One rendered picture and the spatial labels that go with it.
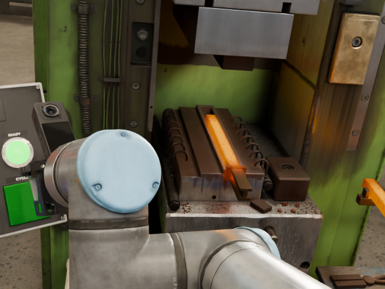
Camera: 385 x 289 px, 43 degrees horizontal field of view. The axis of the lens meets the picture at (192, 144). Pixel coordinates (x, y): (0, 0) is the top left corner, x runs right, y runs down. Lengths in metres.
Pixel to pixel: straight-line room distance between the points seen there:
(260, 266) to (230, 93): 1.17
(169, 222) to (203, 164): 0.17
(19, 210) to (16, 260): 1.51
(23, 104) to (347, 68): 0.76
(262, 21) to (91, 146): 0.60
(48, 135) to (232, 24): 0.47
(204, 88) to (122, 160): 1.06
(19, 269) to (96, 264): 1.89
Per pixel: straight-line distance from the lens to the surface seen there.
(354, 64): 1.28
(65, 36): 1.16
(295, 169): 1.25
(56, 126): 0.74
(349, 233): 1.57
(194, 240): 0.57
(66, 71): 1.18
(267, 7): 1.04
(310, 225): 1.22
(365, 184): 1.31
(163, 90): 1.55
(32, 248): 2.53
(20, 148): 0.98
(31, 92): 1.01
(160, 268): 0.54
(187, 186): 1.15
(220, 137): 1.29
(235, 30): 1.03
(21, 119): 0.99
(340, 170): 1.42
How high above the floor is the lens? 1.53
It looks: 25 degrees down
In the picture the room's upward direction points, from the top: 6 degrees clockwise
